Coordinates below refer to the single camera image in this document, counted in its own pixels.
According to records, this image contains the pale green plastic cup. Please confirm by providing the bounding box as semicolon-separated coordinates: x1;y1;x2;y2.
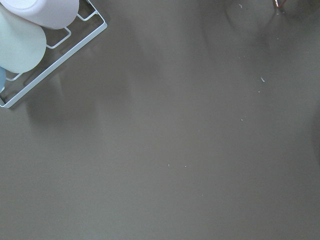
0;6;47;74

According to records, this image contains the blue plastic cup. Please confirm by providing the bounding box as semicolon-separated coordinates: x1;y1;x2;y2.
0;67;6;93

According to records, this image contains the white wire cup rack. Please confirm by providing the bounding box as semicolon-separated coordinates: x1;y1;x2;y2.
0;0;108;109

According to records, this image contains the copper wire glass holder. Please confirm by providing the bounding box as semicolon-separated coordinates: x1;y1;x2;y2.
272;0;287;9

